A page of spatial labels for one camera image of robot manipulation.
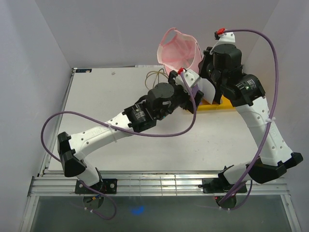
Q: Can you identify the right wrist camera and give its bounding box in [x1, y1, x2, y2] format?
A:
[214, 28, 236, 46]

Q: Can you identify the aluminium frame rail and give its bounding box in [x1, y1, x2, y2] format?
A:
[19, 170, 301, 232]

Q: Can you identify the white cap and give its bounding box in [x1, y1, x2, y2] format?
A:
[198, 78, 215, 104]

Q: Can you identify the pink baseball cap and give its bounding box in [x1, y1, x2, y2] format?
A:
[156, 28, 202, 73]

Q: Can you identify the yellow plastic tray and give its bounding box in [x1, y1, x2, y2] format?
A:
[197, 96, 235, 111]

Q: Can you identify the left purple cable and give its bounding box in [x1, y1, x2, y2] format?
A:
[40, 72, 197, 220]

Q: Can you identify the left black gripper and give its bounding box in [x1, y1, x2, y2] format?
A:
[155, 70, 202, 120]

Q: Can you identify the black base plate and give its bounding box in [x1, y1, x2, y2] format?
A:
[74, 178, 118, 194]
[198, 178, 233, 193]

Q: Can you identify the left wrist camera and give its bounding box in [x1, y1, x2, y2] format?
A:
[168, 69, 200, 89]

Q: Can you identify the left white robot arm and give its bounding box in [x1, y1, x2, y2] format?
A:
[57, 83, 204, 193]

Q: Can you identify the black baseball cap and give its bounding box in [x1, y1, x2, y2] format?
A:
[213, 82, 223, 104]

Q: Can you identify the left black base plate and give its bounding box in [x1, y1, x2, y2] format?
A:
[74, 178, 118, 194]

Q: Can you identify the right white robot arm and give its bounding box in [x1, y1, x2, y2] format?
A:
[198, 44, 303, 192]

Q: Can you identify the gold wire hat stand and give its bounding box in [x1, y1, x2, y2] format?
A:
[144, 68, 168, 90]

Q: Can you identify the purple baseball cap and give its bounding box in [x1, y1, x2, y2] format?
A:
[192, 85, 204, 106]

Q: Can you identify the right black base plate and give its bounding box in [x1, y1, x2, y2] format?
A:
[198, 178, 233, 193]

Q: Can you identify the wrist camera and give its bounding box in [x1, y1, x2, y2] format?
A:
[168, 69, 200, 89]
[214, 28, 236, 46]

